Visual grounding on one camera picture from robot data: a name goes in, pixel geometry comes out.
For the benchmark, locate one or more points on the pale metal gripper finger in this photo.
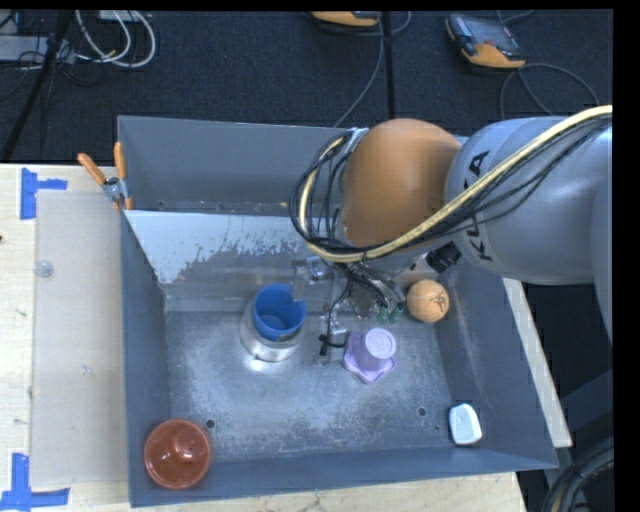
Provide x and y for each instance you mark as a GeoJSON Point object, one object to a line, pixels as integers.
{"type": "Point", "coordinates": [301, 280]}
{"type": "Point", "coordinates": [334, 327]}

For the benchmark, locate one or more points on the blue plastic cup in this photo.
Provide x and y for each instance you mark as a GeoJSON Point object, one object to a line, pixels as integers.
{"type": "Point", "coordinates": [295, 312]}

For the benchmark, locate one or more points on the purple plastic cup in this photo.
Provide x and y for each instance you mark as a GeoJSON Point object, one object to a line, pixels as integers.
{"type": "Point", "coordinates": [372, 357]}

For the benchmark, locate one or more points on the tan ball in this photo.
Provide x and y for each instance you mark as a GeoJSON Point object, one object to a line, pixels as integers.
{"type": "Point", "coordinates": [425, 300]}

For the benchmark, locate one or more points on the shiny metal cup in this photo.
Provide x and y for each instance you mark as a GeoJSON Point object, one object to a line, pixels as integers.
{"type": "Point", "coordinates": [265, 352]}

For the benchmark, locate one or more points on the grey metal bin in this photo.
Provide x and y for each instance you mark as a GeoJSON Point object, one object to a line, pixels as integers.
{"type": "Point", "coordinates": [310, 410]}

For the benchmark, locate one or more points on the small white rounded block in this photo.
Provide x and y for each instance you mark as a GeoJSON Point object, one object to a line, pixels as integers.
{"type": "Point", "coordinates": [465, 425]}

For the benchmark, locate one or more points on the red-brown round bowl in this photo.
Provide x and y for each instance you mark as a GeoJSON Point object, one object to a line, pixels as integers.
{"type": "Point", "coordinates": [177, 454]}

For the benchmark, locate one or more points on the pale flat board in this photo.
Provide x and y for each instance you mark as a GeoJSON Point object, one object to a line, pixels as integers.
{"type": "Point", "coordinates": [75, 350]}

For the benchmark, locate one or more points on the small clear plastic dome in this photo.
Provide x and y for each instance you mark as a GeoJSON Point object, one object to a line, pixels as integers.
{"type": "Point", "coordinates": [43, 268]}

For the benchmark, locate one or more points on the black cylinder on white bracket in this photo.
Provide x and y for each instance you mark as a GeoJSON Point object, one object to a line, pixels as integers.
{"type": "Point", "coordinates": [442, 257]}

